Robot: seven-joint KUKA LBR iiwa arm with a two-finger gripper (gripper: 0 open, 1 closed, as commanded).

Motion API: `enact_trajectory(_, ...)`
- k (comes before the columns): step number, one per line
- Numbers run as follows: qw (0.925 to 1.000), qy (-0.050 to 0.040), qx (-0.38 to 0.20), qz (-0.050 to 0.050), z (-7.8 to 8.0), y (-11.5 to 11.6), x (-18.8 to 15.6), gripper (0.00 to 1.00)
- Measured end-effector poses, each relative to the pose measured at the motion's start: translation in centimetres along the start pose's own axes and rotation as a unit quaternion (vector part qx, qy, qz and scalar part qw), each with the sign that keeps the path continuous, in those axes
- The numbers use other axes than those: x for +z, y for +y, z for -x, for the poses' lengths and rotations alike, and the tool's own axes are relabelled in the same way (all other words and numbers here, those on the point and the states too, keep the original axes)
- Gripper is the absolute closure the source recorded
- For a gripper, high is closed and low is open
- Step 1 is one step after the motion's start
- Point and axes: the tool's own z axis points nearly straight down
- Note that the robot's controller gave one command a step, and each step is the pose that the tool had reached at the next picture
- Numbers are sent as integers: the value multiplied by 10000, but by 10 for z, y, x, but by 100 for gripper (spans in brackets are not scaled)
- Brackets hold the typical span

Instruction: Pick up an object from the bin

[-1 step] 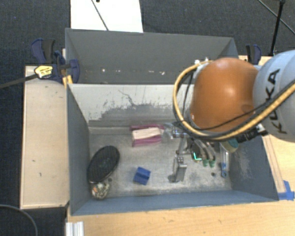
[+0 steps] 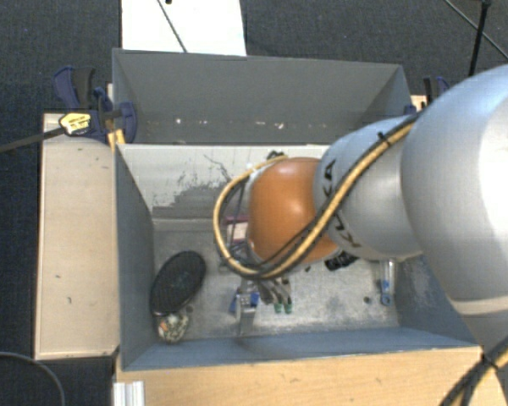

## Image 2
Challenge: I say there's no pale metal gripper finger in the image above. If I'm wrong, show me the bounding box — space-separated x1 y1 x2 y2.
238 294 259 337

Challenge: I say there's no grey metal bin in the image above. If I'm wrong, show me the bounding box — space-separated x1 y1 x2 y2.
111 47 489 372

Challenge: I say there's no mottled green and white ball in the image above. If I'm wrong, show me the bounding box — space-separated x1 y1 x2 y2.
157 310 191 344

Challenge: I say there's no black oval disc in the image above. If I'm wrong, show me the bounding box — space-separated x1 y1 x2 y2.
149 250 207 317

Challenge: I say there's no blue and silver small tool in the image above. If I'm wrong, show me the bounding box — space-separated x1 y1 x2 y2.
378 259 396 306

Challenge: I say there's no pale wood flat board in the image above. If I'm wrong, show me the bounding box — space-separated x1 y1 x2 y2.
33 112 122 361

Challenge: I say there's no black cylinder on white bracket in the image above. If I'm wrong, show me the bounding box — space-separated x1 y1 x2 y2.
323 252 358 272

